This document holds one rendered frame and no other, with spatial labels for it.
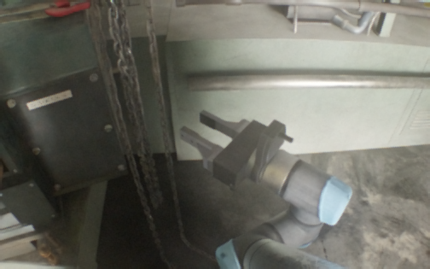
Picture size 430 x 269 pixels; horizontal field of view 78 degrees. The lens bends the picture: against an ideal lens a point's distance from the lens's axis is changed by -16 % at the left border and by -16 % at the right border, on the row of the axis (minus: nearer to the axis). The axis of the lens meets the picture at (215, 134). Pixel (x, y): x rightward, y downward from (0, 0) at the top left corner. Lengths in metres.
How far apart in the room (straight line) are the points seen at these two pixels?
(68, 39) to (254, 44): 0.64
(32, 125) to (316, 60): 0.94
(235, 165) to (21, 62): 0.45
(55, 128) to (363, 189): 1.24
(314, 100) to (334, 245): 0.58
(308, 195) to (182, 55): 0.71
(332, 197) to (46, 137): 0.58
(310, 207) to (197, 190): 0.86
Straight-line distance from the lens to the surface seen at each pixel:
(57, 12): 0.70
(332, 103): 1.34
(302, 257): 0.43
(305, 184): 0.52
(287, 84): 1.08
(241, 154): 0.55
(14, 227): 0.94
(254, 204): 1.30
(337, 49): 1.18
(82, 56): 0.64
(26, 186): 0.74
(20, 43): 0.68
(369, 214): 1.41
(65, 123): 0.70
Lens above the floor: 1.09
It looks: 45 degrees down
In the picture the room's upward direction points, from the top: straight up
